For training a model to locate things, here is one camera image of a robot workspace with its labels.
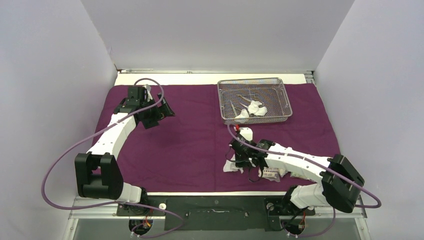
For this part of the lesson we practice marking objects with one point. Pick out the white gauze bag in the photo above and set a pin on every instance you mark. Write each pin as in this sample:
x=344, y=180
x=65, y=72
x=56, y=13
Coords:
x=282, y=172

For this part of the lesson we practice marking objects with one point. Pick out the pink packet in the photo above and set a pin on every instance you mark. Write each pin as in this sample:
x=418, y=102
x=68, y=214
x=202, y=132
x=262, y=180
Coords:
x=269, y=173

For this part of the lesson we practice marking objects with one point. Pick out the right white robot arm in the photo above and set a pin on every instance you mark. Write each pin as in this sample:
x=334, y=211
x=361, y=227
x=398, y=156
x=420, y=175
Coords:
x=335, y=181

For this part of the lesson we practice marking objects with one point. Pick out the aluminium frame rail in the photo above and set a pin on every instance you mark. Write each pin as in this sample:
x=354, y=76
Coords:
x=113, y=210

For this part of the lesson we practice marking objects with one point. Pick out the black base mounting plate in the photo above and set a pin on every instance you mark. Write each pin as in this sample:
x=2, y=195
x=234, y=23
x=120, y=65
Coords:
x=237, y=218

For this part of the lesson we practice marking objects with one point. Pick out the purple cloth wrap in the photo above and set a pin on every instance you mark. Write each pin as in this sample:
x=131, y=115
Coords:
x=186, y=153

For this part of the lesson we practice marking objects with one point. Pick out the green packet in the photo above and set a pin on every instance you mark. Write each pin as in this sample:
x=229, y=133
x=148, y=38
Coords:
x=299, y=176

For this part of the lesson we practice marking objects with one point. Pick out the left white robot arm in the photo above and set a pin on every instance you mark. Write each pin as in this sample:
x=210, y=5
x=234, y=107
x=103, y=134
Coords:
x=97, y=172

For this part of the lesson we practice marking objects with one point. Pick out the white cotton balls bag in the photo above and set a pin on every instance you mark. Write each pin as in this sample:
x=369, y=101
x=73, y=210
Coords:
x=254, y=109

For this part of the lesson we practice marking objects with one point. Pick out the wire mesh instrument tray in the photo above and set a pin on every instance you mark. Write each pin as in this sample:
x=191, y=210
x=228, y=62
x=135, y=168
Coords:
x=271, y=92

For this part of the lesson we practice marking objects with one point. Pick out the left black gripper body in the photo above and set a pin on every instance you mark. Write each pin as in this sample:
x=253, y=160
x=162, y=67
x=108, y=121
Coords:
x=151, y=116

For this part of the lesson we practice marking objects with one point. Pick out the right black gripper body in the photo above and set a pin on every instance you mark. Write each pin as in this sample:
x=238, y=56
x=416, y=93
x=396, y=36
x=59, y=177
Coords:
x=241, y=159

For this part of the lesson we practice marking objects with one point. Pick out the white gauze piece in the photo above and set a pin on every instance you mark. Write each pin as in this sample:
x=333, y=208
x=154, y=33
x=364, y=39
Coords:
x=230, y=166

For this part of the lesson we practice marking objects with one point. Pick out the metal tweezers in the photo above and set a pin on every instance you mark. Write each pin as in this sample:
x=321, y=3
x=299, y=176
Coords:
x=233, y=109

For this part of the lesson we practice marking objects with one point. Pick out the metal forceps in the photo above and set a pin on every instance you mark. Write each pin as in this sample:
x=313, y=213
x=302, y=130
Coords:
x=246, y=99

